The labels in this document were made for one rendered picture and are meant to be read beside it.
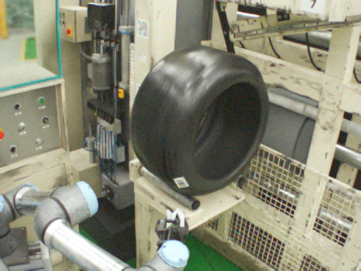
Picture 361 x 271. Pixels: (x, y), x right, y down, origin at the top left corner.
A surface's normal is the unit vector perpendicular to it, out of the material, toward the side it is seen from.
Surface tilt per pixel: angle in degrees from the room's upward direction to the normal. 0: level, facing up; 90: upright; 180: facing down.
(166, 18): 90
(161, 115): 68
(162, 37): 90
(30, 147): 90
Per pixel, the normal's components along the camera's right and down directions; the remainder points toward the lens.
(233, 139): -0.58, -0.30
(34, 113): 0.66, 0.36
